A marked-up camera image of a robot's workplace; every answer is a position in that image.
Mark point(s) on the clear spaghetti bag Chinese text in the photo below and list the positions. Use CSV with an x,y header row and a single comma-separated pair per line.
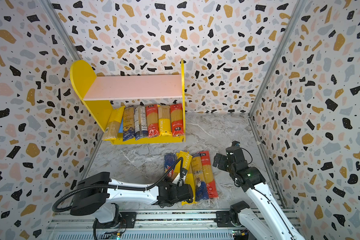
x,y
128,124

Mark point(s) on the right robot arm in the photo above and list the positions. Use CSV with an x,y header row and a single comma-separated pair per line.
x,y
276,225

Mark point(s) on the clear bag white label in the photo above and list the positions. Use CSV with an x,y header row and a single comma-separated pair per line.
x,y
141,128

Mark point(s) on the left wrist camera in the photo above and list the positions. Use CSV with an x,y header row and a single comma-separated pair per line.
x,y
180,178

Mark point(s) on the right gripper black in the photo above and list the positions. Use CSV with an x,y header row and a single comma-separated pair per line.
x,y
223,160

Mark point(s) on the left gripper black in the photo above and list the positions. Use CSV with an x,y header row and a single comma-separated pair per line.
x,y
170,184

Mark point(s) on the red spaghetti bag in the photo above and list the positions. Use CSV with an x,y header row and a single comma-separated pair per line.
x,y
152,121
208,175
177,123

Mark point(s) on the yellow Pastatime bag tall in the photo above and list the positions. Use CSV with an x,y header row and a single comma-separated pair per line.
x,y
164,121

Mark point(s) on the yellow shelf pink blue boards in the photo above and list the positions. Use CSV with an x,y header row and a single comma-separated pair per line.
x,y
96,93

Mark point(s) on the metal base rail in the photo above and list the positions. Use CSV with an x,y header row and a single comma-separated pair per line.
x,y
152,225

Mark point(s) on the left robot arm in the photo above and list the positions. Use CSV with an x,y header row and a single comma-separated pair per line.
x,y
98,196

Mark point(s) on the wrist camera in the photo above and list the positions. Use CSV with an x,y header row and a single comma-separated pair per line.
x,y
180,178
236,144

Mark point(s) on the blue-top spaghetti bag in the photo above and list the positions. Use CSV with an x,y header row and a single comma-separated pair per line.
x,y
201,192

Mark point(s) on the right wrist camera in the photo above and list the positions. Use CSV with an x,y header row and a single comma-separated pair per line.
x,y
236,144

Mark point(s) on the blue Barilla spaghetti bag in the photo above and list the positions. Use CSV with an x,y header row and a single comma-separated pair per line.
x,y
169,160

